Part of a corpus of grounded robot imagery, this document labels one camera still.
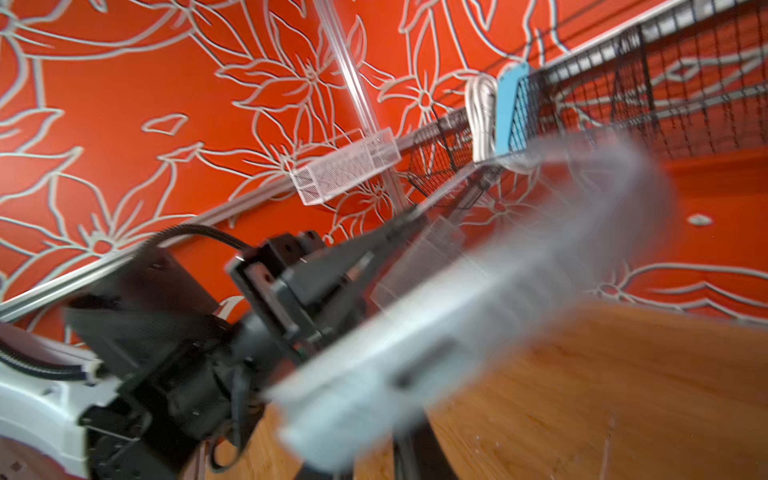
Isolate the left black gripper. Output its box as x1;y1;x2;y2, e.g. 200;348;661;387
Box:
227;207;428;360

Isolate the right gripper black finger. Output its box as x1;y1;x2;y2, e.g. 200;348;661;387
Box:
392;413;458;480

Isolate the black phone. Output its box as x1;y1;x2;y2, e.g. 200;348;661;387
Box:
267;135;669;479

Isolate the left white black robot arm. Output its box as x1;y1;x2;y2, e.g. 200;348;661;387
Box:
1;209;427;479

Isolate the light blue box in basket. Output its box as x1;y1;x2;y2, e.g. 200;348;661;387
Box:
495;63;530;156

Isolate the clear plastic wall bin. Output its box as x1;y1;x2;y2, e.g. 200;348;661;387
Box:
289;128;401;206

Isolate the black wire wall basket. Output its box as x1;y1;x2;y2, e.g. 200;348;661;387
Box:
400;1;767;194

